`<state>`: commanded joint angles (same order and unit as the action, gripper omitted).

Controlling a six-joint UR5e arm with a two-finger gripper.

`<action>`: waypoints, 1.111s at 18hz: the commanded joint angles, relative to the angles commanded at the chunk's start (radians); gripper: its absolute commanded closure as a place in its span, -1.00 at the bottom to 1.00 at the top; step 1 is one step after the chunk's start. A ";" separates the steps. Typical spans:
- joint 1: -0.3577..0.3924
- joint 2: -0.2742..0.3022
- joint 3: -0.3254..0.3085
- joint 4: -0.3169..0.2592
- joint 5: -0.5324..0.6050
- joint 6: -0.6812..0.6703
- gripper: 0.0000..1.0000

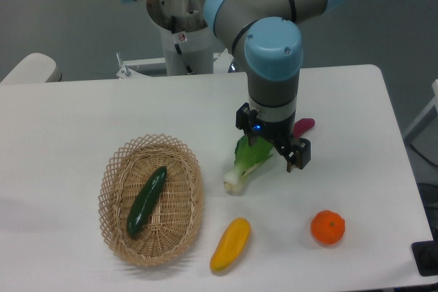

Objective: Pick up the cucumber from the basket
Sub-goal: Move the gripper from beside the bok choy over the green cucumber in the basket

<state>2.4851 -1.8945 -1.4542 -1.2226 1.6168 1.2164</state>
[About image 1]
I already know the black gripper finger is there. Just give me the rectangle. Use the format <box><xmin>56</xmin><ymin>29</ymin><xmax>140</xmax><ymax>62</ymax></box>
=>
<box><xmin>274</xmin><ymin>137</ymin><xmax>311</xmax><ymax>172</ymax></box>
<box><xmin>235</xmin><ymin>103</ymin><xmax>258</xmax><ymax>146</ymax></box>

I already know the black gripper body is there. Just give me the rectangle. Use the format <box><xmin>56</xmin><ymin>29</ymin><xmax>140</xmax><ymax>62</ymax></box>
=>
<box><xmin>246</xmin><ymin>114</ymin><xmax>295</xmax><ymax>145</ymax></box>

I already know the green cucumber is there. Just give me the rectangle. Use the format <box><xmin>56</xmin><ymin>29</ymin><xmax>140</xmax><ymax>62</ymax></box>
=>
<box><xmin>126</xmin><ymin>166</ymin><xmax>167</xmax><ymax>238</ymax></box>

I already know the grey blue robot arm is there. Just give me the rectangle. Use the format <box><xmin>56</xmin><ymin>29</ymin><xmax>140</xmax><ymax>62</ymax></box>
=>
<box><xmin>122</xmin><ymin>0</ymin><xmax>345</xmax><ymax>169</ymax></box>

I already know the woven wicker basket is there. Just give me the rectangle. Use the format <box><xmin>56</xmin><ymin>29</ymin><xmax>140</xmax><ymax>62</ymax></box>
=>
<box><xmin>99</xmin><ymin>135</ymin><xmax>203</xmax><ymax>266</ymax></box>

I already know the purple sweet potato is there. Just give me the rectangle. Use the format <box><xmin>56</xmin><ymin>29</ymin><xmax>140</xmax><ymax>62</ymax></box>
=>
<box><xmin>293</xmin><ymin>118</ymin><xmax>315</xmax><ymax>139</ymax></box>

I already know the green bok choy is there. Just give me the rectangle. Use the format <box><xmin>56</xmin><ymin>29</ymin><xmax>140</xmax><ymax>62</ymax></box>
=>
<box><xmin>224</xmin><ymin>135</ymin><xmax>273</xmax><ymax>194</ymax></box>

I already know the orange tangerine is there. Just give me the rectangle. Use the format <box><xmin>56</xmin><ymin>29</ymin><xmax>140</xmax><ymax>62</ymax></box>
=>
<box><xmin>311</xmin><ymin>210</ymin><xmax>346</xmax><ymax>245</ymax></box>

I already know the yellow mango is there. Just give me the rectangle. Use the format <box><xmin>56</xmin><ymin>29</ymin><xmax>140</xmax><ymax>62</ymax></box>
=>
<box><xmin>209</xmin><ymin>217</ymin><xmax>251</xmax><ymax>273</ymax></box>

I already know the white furniture at right edge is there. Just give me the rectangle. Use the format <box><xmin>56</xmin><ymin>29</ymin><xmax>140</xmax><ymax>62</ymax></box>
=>
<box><xmin>402</xmin><ymin>80</ymin><xmax>437</xmax><ymax>145</ymax></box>

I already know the black device at table edge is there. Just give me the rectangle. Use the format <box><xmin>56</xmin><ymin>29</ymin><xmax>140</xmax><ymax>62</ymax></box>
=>
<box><xmin>411</xmin><ymin>241</ymin><xmax>437</xmax><ymax>277</ymax></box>

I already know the white chair armrest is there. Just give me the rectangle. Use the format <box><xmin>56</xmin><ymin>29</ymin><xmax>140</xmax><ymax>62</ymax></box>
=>
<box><xmin>1</xmin><ymin>53</ymin><xmax>62</xmax><ymax>85</ymax></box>

